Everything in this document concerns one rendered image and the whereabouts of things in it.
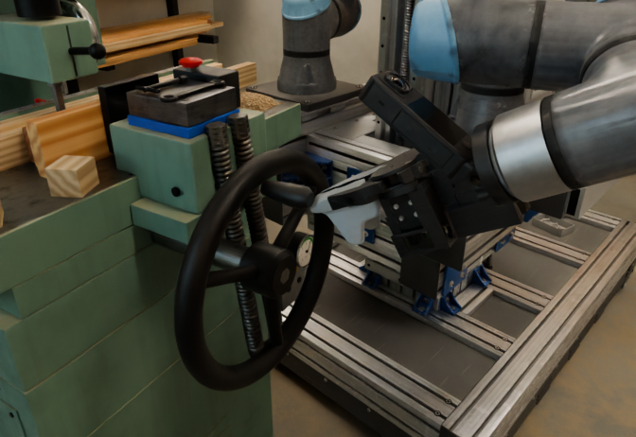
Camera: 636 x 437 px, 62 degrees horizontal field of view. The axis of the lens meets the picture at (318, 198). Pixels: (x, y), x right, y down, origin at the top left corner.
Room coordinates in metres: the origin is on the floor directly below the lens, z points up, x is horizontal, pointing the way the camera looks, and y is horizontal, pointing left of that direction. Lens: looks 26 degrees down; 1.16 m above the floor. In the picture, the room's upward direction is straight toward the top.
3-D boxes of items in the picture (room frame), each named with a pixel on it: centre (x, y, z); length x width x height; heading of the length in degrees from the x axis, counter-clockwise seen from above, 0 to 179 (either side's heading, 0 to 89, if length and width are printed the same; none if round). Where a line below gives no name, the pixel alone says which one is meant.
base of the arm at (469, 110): (1.00, -0.33, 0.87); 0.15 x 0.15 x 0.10
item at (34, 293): (0.67, 0.30, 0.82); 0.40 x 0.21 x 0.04; 149
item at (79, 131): (0.69, 0.27, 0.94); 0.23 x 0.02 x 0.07; 149
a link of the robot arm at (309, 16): (1.35, 0.02, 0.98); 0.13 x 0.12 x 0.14; 151
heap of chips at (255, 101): (0.91, 0.12, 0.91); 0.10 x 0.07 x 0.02; 59
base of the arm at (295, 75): (1.34, 0.03, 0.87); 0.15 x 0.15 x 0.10
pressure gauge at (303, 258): (0.81, 0.03, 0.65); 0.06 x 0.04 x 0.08; 149
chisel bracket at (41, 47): (0.71, 0.37, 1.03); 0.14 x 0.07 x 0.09; 59
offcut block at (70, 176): (0.56, 0.28, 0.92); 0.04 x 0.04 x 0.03; 83
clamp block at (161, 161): (0.64, 0.16, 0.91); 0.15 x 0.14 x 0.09; 149
